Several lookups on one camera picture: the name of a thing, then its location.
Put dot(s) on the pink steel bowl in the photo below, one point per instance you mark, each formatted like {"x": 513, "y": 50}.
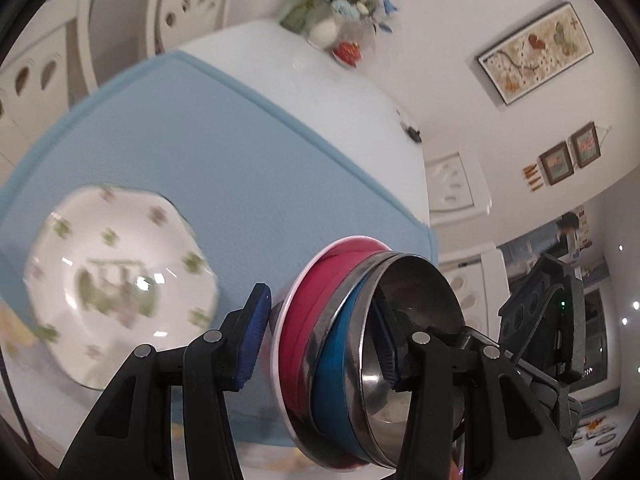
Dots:
{"x": 305, "y": 320}

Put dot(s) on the white plate with green print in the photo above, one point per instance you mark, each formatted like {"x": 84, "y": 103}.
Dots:
{"x": 115, "y": 240}

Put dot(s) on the white vase with blue flowers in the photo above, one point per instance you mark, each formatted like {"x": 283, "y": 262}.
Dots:
{"x": 322, "y": 32}

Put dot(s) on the light blue quilted mat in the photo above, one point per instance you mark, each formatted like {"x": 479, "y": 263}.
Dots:
{"x": 225, "y": 160}

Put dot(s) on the small black lid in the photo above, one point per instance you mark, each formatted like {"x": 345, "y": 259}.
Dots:
{"x": 414, "y": 134}

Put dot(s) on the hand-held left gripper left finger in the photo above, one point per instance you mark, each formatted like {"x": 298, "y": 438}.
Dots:
{"x": 252, "y": 340}

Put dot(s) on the large framed wall picture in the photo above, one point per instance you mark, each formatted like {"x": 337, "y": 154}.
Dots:
{"x": 535, "y": 55}

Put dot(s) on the small framed wall picture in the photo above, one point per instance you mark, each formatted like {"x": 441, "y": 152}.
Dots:
{"x": 556, "y": 162}
{"x": 586, "y": 145}

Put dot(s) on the pink polka dot bowl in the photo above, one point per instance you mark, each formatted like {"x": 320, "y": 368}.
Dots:
{"x": 276, "y": 360}

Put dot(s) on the cluttered background shelf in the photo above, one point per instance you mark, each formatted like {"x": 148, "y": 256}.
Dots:
{"x": 582, "y": 230}

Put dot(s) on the blue steel bowl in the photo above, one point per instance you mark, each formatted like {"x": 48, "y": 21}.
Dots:
{"x": 335, "y": 375}

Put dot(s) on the hanging yellow tassels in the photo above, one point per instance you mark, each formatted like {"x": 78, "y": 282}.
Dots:
{"x": 531, "y": 175}

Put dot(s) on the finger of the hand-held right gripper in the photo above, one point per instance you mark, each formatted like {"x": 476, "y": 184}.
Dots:
{"x": 465, "y": 337}

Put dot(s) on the red lidded cup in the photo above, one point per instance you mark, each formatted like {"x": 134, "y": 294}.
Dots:
{"x": 346, "y": 52}

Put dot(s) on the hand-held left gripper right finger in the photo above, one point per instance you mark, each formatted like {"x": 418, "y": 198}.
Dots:
{"x": 390, "y": 355}

